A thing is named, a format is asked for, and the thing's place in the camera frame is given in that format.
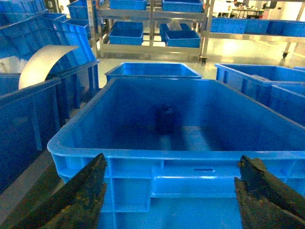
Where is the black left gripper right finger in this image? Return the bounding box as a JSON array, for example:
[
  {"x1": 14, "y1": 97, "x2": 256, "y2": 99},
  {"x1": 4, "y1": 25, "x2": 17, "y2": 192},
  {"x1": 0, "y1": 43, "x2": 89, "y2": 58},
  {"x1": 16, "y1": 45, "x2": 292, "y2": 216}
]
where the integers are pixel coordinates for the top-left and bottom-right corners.
[{"x1": 234, "y1": 155, "x2": 305, "y2": 229}]

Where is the blue bin in front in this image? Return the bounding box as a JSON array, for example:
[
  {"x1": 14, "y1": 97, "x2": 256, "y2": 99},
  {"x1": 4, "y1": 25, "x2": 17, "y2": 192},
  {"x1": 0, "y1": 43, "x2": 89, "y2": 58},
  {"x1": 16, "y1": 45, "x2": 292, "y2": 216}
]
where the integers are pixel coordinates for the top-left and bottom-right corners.
[{"x1": 47, "y1": 77, "x2": 305, "y2": 229}]

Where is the curved grey sheet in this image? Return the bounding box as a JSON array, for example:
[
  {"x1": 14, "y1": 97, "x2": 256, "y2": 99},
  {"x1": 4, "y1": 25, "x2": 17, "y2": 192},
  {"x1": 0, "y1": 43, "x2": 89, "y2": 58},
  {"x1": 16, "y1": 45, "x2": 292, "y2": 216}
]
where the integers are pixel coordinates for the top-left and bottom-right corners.
[{"x1": 18, "y1": 45, "x2": 79, "y2": 90}]

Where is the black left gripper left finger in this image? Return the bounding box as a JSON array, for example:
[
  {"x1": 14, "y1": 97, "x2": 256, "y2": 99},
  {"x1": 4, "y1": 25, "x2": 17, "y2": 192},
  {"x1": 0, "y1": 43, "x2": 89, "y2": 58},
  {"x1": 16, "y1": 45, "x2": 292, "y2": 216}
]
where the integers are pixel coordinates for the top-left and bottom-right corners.
[{"x1": 11, "y1": 154, "x2": 107, "y2": 229}]

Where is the blue bin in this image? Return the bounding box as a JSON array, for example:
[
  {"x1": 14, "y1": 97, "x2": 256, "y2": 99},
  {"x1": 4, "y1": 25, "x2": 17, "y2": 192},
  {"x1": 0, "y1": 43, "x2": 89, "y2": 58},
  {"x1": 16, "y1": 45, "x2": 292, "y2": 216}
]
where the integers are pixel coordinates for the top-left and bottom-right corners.
[
  {"x1": 47, "y1": 77, "x2": 305, "y2": 229},
  {"x1": 105, "y1": 62, "x2": 202, "y2": 81}
]

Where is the blue bin behind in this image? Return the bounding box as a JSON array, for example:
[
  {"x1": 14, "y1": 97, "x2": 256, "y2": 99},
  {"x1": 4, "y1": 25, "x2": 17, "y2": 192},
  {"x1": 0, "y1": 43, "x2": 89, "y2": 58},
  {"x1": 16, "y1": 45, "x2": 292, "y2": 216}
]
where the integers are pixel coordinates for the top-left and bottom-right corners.
[{"x1": 105, "y1": 62, "x2": 202, "y2": 81}]

